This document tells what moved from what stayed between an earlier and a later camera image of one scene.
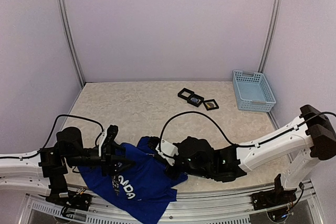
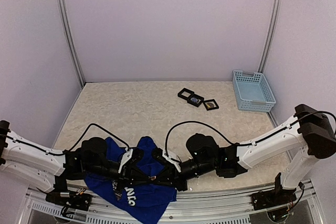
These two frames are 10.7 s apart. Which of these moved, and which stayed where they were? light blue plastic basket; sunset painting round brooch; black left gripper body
Moved: black left gripper body
Stayed: sunset painting round brooch; light blue plastic basket
